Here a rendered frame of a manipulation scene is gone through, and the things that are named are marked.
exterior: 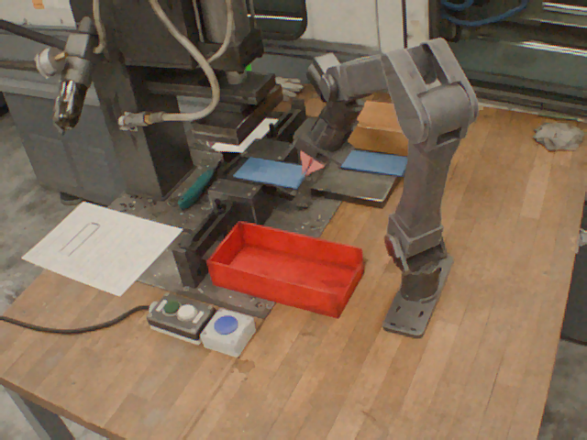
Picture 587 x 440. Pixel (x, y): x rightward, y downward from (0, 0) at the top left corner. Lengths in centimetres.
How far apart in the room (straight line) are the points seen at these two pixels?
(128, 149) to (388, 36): 76
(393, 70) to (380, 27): 92
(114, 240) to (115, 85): 32
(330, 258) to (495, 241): 31
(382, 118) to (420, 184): 64
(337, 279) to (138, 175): 53
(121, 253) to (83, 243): 11
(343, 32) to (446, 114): 101
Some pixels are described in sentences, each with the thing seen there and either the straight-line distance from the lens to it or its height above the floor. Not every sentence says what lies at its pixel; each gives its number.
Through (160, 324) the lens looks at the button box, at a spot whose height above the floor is 92.
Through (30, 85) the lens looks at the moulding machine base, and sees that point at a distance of 286.
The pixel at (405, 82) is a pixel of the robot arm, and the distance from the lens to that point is 81.
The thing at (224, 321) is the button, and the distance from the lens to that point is 105.
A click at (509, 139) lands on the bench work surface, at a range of 151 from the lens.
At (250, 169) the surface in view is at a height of 99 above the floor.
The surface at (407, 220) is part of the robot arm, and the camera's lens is 97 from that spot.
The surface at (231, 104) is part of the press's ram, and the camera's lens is 118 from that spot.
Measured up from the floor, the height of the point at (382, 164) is 92.
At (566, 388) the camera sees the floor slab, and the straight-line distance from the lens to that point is 214.
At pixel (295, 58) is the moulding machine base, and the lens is 188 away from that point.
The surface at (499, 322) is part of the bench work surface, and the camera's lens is 107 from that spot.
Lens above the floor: 169
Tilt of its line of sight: 38 degrees down
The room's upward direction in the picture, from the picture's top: 9 degrees counter-clockwise
